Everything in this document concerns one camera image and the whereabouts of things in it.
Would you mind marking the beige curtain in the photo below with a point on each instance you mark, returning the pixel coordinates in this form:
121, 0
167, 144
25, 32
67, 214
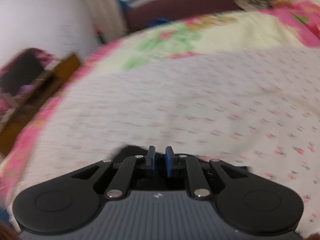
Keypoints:
105, 7

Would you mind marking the blue cloth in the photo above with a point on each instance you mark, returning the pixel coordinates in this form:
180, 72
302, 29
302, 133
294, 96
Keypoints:
160, 21

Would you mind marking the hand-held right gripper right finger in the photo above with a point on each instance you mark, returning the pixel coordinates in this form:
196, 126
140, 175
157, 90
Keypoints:
169, 162

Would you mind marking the black television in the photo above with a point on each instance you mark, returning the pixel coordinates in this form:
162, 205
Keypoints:
23, 72

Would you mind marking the wooden cabinet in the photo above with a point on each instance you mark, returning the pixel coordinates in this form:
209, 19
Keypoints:
37, 97

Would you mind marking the floral bed sheet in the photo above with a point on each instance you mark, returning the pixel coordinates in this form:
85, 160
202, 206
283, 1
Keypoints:
187, 92

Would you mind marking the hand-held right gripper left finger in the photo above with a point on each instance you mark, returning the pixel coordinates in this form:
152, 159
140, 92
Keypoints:
151, 161

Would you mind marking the maroon bench cushion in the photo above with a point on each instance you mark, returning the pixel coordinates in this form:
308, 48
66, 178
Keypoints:
180, 5

